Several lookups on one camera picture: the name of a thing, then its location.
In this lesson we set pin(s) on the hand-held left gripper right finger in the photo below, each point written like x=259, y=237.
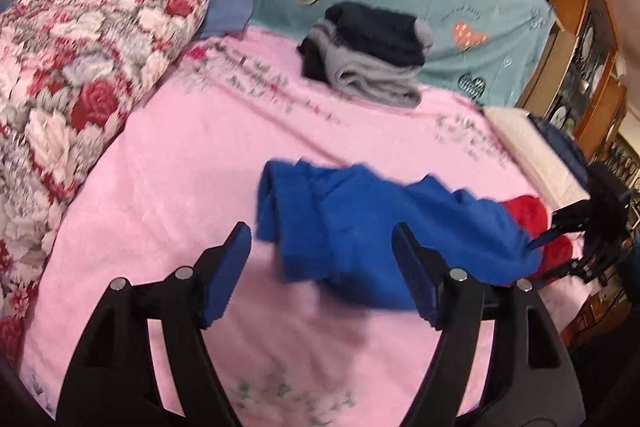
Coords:
x=419, y=279

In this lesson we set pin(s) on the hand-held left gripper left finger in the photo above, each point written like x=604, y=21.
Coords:
x=227, y=277

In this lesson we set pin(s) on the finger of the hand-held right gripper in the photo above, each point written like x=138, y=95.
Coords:
x=570, y=213
x=547, y=239

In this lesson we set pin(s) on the blue pants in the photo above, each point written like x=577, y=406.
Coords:
x=360, y=227

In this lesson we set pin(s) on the grey folded pants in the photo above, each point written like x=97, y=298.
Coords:
x=375, y=79

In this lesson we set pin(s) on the dark navy folded pants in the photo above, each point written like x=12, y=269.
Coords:
x=380, y=32

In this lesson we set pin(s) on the red garment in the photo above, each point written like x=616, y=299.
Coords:
x=535, y=219

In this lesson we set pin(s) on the navy cloth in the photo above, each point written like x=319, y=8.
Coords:
x=562, y=147

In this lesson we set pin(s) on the cream folded cloth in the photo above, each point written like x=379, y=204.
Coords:
x=525, y=142

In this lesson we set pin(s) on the pink floral blanket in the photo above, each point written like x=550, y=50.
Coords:
x=190, y=187

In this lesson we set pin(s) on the wooden glass cabinet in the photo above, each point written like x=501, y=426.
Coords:
x=585, y=52

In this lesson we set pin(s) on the black folded garment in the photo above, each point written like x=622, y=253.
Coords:
x=312, y=59

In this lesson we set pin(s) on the red floral quilt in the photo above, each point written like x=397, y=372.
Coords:
x=75, y=77

